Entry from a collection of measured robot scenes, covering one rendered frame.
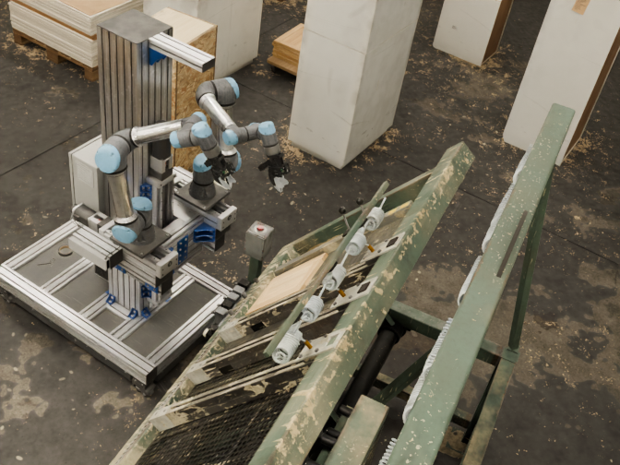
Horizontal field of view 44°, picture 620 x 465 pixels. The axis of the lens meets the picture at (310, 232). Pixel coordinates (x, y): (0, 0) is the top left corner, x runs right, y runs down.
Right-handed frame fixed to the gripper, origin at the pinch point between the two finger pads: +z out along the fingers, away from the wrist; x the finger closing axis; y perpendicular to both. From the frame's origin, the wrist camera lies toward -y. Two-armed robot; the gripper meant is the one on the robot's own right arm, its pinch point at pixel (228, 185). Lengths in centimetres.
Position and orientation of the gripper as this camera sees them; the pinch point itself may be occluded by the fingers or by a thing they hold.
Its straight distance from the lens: 352.4
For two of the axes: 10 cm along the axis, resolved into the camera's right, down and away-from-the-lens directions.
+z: 3.2, 7.0, 6.4
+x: 6.7, -6.4, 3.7
